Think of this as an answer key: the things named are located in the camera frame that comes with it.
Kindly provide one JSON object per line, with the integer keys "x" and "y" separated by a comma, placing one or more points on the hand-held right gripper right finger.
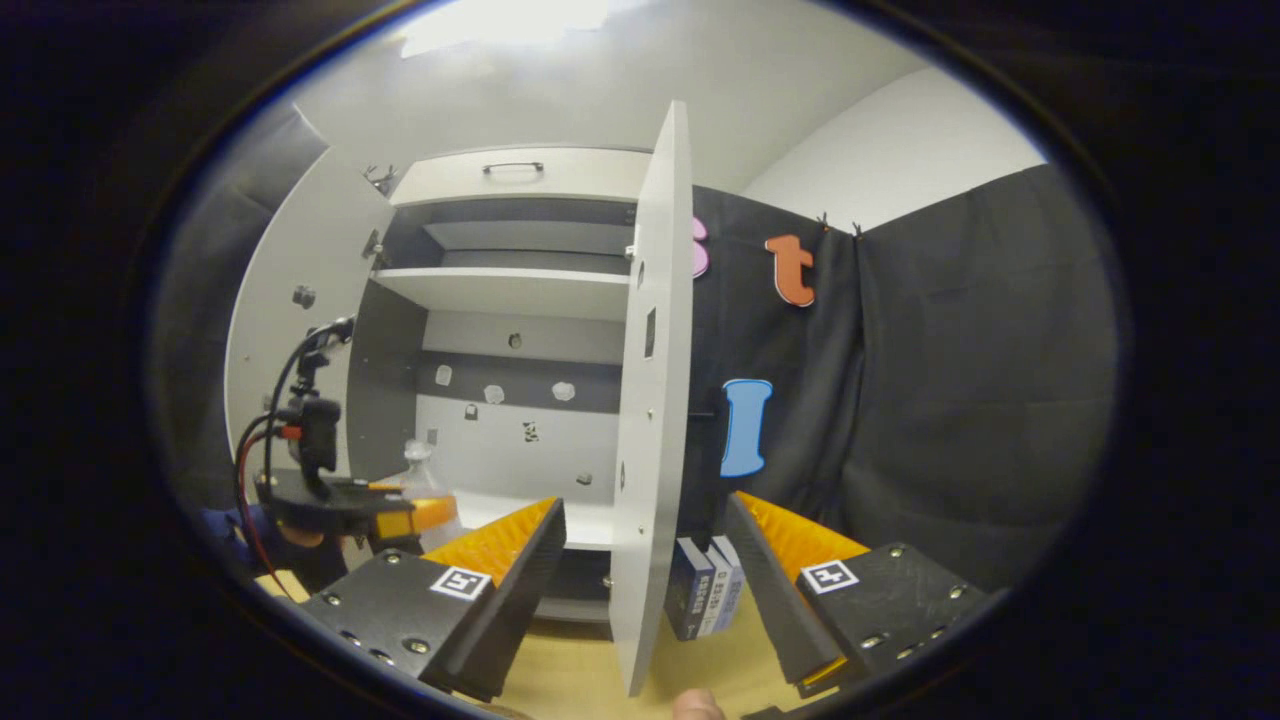
{"x": 770, "y": 590}

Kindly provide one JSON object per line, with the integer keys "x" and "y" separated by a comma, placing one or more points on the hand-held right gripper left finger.
{"x": 520, "y": 590}

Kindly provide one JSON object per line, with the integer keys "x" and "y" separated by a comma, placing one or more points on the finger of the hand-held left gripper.
{"x": 430, "y": 514}

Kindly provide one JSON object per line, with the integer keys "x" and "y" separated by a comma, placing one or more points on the clear bottle with pink label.
{"x": 422, "y": 478}

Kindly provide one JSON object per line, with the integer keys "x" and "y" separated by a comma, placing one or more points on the white door with cat sticker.
{"x": 650, "y": 450}

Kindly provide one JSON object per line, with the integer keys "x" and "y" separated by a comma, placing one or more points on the white and grey cabinet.
{"x": 500, "y": 290}

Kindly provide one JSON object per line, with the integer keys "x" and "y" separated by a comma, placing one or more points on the white cabinet drawer front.
{"x": 580, "y": 175}

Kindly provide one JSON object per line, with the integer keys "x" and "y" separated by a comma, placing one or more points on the light blue box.
{"x": 735, "y": 580}

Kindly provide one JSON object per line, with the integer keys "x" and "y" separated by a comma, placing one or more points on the white box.
{"x": 716, "y": 595}

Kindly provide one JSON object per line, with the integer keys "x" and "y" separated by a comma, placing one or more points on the dark blue box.
{"x": 688, "y": 590}

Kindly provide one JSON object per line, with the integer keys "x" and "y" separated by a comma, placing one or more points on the black backdrop cloth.
{"x": 200, "y": 300}
{"x": 950, "y": 400}

